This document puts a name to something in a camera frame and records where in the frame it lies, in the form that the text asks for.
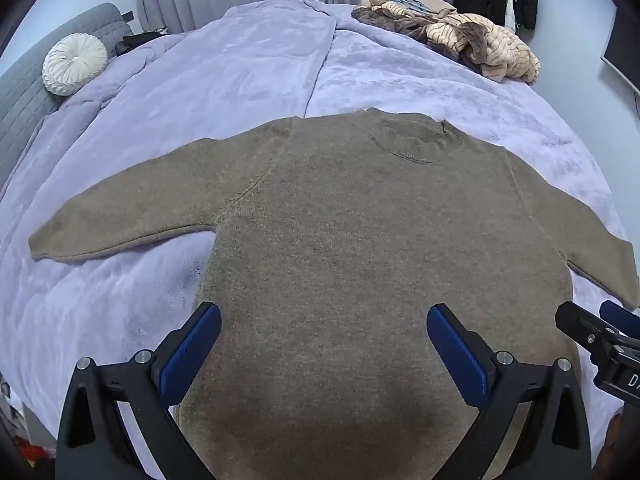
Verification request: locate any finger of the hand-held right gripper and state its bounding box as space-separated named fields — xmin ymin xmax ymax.
xmin=555 ymin=301 xmax=620 ymax=357
xmin=599 ymin=300 xmax=640 ymax=339

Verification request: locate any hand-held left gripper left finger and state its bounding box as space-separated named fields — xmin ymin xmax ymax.
xmin=55 ymin=301 xmax=223 ymax=480

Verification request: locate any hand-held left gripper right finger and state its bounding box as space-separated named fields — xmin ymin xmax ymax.
xmin=426 ymin=302 xmax=593 ymax=480

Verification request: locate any olive brown knit sweater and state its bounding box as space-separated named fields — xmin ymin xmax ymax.
xmin=28 ymin=110 xmax=640 ymax=480

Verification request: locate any black curved monitor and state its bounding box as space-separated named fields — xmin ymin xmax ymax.
xmin=600 ymin=0 xmax=640 ymax=97

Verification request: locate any lavender fleece blanket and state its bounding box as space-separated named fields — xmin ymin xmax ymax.
xmin=0 ymin=0 xmax=640 ymax=456

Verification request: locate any large striped beige garment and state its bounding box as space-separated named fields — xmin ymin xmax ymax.
xmin=425 ymin=12 xmax=542 ymax=85

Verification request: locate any grey quilted headboard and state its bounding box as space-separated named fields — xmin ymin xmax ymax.
xmin=0 ymin=2 xmax=136 ymax=192

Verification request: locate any round white pleated pillow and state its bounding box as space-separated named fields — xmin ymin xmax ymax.
xmin=42 ymin=33 xmax=109 ymax=97

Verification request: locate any flat black device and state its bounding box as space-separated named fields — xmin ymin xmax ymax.
xmin=115 ymin=31 xmax=167 ymax=56

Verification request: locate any brown furry garment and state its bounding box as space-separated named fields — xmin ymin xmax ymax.
xmin=351 ymin=5 xmax=451 ymax=45

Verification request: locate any small striped beige garment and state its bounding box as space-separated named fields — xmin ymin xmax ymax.
xmin=369 ymin=0 xmax=426 ymax=17

